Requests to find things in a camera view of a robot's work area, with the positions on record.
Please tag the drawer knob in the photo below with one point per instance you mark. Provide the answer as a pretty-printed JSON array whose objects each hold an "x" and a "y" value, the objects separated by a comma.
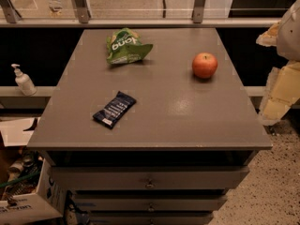
[
  {"x": 149, "y": 184},
  {"x": 151, "y": 208}
]

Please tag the red apple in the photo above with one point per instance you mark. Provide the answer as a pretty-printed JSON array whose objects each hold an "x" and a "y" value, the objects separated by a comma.
[{"x": 204, "y": 65}]

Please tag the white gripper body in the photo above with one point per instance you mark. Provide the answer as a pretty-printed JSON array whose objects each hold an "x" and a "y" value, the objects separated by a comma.
[{"x": 290, "y": 35}]

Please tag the white pump bottle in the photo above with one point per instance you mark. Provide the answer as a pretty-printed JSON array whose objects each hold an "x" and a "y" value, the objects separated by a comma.
[{"x": 24, "y": 81}]

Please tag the top drawer knob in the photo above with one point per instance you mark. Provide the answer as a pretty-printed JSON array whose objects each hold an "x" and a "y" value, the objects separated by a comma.
[{"x": 149, "y": 184}]

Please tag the white cardboard box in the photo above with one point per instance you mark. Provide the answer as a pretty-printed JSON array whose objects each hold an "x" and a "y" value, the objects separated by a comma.
[{"x": 46, "y": 202}]

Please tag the grey drawer cabinet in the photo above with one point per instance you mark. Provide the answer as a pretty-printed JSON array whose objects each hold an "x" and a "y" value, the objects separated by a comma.
[{"x": 193, "y": 137}]

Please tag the blue rxbar wrapper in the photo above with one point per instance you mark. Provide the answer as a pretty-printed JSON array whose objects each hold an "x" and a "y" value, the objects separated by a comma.
[{"x": 114, "y": 110}]

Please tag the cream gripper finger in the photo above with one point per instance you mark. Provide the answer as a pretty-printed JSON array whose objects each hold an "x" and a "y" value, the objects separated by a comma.
[
  {"x": 269, "y": 37},
  {"x": 282, "y": 90}
]

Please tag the green chip bag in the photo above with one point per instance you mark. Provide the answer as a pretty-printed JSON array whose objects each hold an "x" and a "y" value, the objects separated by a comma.
[{"x": 124, "y": 47}]

